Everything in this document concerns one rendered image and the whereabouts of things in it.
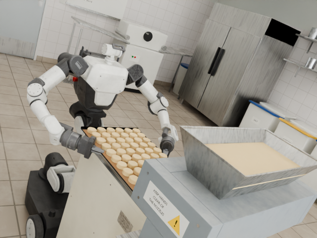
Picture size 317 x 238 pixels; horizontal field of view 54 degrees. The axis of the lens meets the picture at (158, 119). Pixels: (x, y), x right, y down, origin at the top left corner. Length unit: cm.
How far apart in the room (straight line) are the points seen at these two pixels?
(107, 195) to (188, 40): 602
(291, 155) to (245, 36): 409
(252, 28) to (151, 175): 455
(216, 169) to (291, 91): 483
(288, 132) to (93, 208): 364
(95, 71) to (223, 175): 113
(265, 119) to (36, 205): 377
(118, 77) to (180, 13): 523
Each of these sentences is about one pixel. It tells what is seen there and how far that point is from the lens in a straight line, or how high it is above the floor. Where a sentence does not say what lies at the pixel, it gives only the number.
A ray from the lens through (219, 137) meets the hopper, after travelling 120.
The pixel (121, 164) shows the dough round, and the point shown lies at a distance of 150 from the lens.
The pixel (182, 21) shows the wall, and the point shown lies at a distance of 711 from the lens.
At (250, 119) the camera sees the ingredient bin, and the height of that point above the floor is 49.
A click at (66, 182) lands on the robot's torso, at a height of 35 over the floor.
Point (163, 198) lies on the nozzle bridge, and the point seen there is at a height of 113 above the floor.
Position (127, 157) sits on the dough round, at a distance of 157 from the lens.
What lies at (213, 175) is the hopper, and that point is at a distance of 99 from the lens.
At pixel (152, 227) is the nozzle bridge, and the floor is 101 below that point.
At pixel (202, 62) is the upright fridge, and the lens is 595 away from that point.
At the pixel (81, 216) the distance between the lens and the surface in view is 187.
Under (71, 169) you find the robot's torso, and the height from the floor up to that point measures 32.
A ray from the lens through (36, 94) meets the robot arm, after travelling 171.
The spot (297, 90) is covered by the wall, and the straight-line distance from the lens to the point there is 568.
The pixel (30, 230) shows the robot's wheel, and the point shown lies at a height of 8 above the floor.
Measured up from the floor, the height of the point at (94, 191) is 67.
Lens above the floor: 165
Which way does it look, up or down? 19 degrees down
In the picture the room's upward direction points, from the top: 21 degrees clockwise
